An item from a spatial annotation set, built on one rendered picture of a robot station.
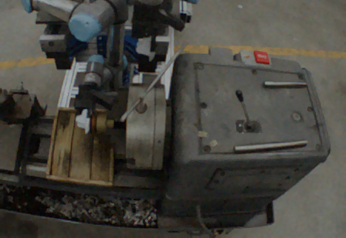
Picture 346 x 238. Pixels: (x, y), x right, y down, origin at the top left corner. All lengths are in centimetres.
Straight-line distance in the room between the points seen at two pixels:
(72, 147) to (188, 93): 58
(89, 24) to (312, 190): 212
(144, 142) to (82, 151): 41
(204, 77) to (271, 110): 27
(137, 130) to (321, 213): 190
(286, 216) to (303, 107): 136
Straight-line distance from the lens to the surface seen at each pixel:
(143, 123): 104
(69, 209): 161
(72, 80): 244
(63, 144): 141
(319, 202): 261
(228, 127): 103
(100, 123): 116
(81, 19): 107
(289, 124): 112
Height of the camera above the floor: 212
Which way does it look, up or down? 56 degrees down
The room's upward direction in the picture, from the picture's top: 11 degrees clockwise
